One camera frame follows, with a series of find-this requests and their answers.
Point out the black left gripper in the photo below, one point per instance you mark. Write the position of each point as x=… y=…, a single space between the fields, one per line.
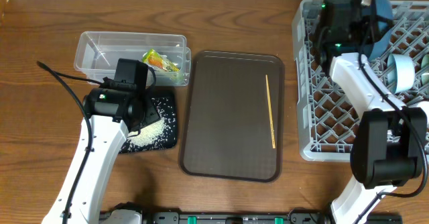
x=152 y=115

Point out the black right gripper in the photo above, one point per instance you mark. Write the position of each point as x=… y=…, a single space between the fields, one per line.
x=371 y=35

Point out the white rice pile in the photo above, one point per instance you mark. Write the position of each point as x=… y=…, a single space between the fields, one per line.
x=151 y=133

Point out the dark blue plate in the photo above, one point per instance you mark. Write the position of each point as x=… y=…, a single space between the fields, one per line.
x=382 y=25

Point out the yellow green snack wrapper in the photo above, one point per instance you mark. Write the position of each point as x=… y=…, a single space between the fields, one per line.
x=162 y=64

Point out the light blue bowl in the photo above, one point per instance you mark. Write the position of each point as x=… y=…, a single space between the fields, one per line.
x=403 y=73

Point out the mint green bowl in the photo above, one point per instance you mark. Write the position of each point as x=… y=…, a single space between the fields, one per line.
x=425 y=70

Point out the wooden chopstick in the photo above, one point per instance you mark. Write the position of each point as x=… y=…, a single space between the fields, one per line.
x=272 y=132

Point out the small pink bowl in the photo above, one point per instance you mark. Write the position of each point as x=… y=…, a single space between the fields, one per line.
x=424 y=105

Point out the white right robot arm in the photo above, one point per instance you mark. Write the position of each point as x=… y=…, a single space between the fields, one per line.
x=388 y=149

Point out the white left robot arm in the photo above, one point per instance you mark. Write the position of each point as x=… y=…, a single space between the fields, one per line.
x=117 y=106

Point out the grey dishwasher rack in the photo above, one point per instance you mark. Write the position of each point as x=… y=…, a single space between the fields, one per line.
x=326 y=120

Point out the black plastic tray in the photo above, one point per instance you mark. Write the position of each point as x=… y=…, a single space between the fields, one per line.
x=167 y=116

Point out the brown plastic tray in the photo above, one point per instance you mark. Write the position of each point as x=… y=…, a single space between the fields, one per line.
x=226 y=131

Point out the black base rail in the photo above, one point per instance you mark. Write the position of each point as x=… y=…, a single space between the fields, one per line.
x=195 y=218

